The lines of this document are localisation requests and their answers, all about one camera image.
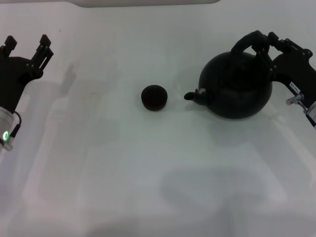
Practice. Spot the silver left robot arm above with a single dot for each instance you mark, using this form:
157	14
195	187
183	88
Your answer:
5	123

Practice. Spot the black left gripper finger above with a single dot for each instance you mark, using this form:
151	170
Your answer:
44	50
10	42

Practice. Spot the black round teapot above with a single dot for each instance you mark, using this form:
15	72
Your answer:
237	89

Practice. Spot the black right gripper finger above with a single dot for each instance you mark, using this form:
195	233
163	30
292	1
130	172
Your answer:
265	61
291	47

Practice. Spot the small dark teacup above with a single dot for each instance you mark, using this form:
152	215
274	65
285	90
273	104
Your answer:
154	97

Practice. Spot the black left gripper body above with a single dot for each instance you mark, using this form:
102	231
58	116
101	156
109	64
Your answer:
12	79

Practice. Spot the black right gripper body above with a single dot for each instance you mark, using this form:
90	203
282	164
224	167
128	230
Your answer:
296	71

